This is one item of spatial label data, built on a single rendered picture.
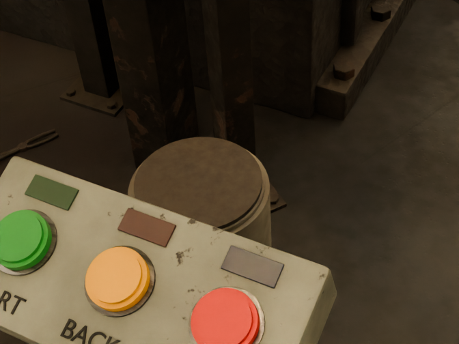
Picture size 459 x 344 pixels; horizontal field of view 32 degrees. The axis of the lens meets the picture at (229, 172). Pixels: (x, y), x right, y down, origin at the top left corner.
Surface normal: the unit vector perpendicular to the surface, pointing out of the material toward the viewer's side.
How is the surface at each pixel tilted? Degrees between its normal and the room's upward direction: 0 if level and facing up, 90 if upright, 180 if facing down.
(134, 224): 20
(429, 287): 0
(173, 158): 0
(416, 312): 0
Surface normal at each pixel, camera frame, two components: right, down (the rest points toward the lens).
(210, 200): -0.06, -0.69
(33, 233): -0.21, -0.43
